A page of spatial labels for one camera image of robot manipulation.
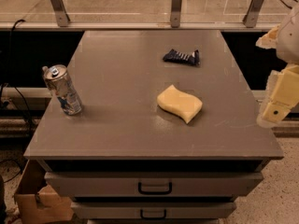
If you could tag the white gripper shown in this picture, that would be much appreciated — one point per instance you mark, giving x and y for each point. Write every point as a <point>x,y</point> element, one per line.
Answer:
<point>290,42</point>

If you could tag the dark blue rxbar wrapper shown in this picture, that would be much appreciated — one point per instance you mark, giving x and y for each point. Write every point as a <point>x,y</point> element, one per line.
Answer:
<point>174,56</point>

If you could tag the silver redbull can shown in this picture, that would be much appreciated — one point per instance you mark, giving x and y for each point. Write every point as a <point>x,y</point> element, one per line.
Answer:
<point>60,85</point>

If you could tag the yellow wavy sponge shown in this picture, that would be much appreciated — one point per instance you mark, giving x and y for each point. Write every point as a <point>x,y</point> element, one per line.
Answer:
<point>179,103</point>

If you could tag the grey upper drawer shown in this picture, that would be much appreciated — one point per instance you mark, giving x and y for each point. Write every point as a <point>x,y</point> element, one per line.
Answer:
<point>185,184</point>

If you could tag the grey drawer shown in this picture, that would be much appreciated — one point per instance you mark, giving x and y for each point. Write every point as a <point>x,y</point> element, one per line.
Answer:
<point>131,210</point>
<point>185,184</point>

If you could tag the grey lower drawer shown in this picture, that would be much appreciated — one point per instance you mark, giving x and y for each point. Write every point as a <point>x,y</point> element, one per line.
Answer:
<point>131,210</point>

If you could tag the brown cardboard box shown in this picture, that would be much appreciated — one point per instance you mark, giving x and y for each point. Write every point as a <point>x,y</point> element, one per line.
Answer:
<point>37,201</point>

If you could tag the right metal bracket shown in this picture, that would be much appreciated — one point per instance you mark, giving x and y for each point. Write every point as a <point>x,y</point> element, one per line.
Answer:
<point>252,15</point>

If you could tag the black upper drawer handle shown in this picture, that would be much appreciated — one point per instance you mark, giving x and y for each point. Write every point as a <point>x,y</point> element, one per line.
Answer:
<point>154,189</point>

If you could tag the black drawer handle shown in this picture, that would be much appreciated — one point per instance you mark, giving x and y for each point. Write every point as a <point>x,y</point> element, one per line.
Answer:
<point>154,189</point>
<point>153,214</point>

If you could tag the black lower drawer handle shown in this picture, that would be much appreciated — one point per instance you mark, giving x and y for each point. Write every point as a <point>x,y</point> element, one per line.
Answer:
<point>153,214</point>

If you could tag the left metal bracket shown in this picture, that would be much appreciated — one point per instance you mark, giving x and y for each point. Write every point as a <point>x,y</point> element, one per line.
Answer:
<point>60,13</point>

